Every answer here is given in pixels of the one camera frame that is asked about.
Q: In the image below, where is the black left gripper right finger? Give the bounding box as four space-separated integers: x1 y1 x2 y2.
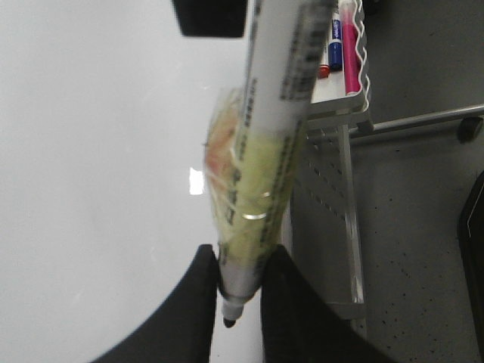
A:
261 245 392 362

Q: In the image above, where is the grey whiteboard stand base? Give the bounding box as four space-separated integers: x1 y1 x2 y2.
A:
290 126 367 337

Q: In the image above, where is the large white whiteboard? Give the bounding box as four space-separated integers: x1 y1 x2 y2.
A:
1 1 248 362

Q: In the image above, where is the white whiteboard marker with tape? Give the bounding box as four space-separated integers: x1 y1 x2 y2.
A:
204 1 336 327

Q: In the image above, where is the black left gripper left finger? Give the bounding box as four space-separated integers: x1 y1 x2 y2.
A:
95 244 219 362

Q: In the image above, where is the white marker tray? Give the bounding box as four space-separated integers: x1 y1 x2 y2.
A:
310 1 373 132

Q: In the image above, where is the black object at right edge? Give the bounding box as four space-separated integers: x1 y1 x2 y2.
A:
456 175 484 326

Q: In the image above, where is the grey metal stand bar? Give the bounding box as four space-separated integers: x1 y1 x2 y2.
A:
349 104 483 138

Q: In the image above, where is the pink marker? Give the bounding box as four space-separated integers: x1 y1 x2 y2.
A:
339 1 361 95

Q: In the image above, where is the black caster wheel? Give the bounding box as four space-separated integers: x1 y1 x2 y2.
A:
457 116 483 144

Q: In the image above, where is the black block at top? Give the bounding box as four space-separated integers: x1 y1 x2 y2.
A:
172 0 248 39

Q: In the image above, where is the blue capped marker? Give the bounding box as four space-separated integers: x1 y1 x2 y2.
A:
327 18 343 71

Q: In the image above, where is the red capped marker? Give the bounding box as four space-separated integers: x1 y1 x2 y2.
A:
318 41 330 79

